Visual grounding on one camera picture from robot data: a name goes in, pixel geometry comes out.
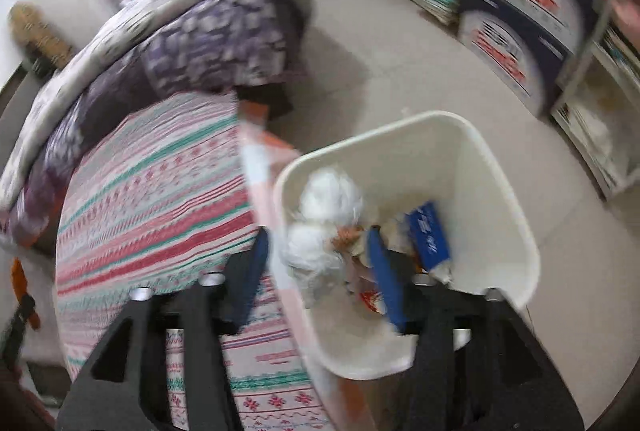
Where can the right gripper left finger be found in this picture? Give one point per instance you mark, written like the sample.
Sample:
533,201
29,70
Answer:
124,383

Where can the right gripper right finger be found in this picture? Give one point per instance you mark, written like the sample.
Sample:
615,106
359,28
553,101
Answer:
476,364

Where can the blue carton box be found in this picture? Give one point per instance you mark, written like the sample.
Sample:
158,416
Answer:
429,239

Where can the tissue wad with peel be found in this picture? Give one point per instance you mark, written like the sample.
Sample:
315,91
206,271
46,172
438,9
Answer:
319,258

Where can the tissue ball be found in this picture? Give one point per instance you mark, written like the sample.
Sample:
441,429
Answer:
331,196

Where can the torn red white packaging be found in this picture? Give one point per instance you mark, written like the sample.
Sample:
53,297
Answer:
362,283

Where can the white trash bin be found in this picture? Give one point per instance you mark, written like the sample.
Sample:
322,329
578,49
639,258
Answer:
433,186

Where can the patterned tablecloth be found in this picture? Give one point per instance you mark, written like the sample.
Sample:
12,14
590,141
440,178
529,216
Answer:
167,196

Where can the lower Ganten cardboard box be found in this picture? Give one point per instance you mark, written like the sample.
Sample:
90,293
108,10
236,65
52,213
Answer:
525,57

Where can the plaid coat on rack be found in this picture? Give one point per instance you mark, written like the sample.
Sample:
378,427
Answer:
43,43

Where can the bed with purple bedding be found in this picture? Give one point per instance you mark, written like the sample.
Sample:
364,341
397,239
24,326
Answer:
216,46

